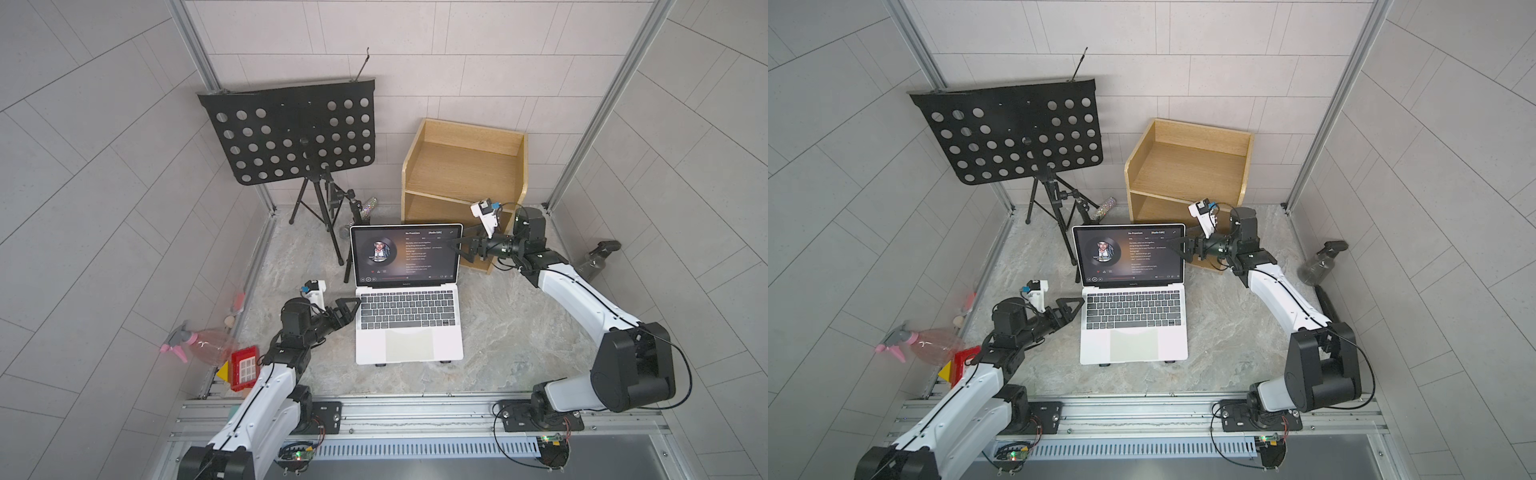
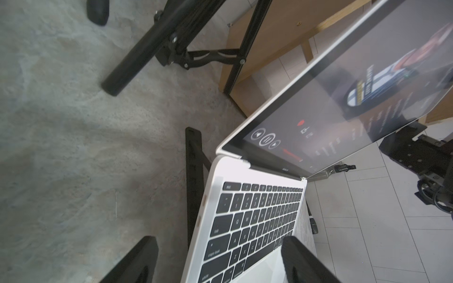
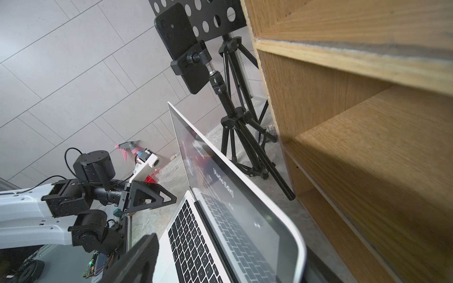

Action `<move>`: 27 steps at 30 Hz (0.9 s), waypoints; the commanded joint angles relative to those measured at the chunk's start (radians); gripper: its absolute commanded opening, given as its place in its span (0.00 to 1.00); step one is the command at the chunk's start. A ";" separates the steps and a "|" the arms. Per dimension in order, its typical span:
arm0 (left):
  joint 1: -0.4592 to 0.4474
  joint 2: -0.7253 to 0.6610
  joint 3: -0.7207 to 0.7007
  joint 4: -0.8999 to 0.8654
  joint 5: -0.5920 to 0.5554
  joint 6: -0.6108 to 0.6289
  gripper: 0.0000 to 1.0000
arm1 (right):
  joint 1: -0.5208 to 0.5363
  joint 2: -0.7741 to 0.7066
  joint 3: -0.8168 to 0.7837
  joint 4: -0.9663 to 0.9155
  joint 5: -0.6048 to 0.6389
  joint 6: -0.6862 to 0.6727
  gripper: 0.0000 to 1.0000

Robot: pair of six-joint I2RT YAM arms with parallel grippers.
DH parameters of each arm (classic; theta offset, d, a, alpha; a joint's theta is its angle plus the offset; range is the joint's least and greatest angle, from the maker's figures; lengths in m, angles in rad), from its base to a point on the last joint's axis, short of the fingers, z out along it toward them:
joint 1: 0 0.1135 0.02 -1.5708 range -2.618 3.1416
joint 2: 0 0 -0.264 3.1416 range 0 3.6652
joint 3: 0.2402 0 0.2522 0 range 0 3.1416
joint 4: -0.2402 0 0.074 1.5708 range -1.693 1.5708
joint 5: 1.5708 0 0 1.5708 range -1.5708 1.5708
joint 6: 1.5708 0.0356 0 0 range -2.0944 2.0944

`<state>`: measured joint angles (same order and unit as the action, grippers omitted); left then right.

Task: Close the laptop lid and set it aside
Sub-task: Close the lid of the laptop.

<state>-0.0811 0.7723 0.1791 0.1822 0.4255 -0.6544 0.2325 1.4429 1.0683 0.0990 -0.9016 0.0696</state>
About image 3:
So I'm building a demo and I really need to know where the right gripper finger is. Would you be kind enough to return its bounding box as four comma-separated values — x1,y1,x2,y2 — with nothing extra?
100,233,159,283

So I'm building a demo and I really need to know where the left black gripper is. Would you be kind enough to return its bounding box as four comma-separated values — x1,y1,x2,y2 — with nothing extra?
90,180,177,213

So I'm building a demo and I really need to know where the silver laptop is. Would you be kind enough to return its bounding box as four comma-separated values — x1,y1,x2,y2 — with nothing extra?
152,105,307,283

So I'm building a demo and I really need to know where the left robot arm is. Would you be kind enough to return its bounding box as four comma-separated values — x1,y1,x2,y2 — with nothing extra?
1,150,176,255

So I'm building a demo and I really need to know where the left green circuit board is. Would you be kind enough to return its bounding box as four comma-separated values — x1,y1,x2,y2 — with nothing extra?
83,251,109,279

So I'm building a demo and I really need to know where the pink spray bottle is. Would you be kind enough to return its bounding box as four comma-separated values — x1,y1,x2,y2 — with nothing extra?
115,141,141,161

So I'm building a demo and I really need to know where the black small phone tripod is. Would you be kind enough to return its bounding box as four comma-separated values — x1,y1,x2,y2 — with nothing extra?
170,40,296,201

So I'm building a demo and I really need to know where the black smartphone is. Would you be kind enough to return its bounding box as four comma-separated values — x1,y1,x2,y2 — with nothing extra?
155,3,212,94

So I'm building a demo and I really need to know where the black perforated music stand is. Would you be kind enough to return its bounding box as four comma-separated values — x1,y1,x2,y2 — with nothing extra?
147,0,270,117

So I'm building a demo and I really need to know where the wooden two-tier shelf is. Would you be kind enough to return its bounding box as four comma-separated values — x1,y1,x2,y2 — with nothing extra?
242,1,453,283

